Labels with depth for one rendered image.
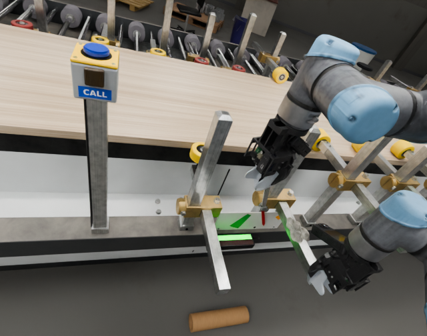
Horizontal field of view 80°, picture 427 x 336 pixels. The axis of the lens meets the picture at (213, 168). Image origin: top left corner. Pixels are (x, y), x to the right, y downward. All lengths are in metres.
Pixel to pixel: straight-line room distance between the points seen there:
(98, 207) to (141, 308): 0.84
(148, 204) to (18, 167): 0.42
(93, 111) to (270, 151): 0.35
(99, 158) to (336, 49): 0.50
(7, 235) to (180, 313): 0.92
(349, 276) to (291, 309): 1.10
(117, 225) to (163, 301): 0.74
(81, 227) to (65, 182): 0.21
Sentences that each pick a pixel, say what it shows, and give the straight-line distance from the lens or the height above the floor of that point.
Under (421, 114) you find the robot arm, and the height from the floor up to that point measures 1.32.
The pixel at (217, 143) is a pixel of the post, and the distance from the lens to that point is 0.61.
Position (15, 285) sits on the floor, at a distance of 1.61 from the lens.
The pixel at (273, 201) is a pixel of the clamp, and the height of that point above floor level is 0.86.
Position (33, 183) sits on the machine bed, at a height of 0.66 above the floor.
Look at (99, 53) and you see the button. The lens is 0.49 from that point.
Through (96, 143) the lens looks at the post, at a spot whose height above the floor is 1.04.
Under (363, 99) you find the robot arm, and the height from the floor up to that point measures 1.32.
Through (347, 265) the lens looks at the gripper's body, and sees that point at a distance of 0.68.
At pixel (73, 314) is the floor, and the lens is 1.50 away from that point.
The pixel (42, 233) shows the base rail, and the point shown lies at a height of 0.70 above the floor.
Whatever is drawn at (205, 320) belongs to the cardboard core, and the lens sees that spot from 1.44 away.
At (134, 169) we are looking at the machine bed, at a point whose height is 0.75.
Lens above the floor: 1.41
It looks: 40 degrees down
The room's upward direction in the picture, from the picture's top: 21 degrees clockwise
